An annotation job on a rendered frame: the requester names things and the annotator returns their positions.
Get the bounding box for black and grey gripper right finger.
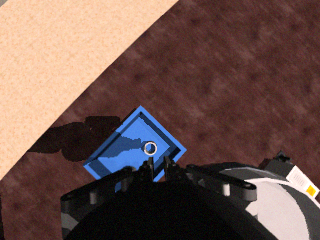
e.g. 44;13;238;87
163;156;258;220

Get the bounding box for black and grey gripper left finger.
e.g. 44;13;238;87
60;157;154;240

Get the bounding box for blue open crate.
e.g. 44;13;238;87
83;106;186;181

